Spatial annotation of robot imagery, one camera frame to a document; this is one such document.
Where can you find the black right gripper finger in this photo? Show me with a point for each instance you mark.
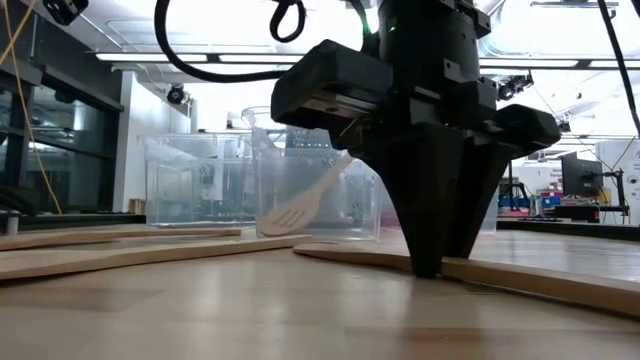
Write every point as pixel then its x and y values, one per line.
pixel 480 175
pixel 425 200

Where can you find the slotted wooden spatula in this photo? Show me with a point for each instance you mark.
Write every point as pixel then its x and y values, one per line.
pixel 327 182

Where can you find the broad wooden spatula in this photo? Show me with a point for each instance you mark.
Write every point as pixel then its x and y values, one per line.
pixel 550 292

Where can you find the large steel butter knife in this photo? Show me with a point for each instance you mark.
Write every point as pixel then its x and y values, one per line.
pixel 190 224

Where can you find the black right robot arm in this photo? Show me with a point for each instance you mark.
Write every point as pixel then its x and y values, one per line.
pixel 430 35

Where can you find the metal box grater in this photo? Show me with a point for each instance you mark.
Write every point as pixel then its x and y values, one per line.
pixel 310 142

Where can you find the clear water bottle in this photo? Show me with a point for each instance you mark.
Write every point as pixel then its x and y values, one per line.
pixel 536 205

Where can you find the tall clear plastic bin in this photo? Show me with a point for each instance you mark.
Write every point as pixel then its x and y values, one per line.
pixel 260 150

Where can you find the overhead light strip bar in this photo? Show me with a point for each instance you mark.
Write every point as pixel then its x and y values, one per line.
pixel 150 57

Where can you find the black computer monitor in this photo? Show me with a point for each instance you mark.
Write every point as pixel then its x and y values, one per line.
pixel 580 177

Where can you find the cluttered black desk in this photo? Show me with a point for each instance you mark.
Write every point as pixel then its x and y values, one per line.
pixel 575 212

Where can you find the white poster board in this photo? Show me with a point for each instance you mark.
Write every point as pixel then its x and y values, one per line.
pixel 632 200

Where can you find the small wooden box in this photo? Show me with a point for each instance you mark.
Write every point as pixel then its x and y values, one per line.
pixel 137 206

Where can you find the white cylindrical post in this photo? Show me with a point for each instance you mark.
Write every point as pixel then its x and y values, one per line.
pixel 12 224

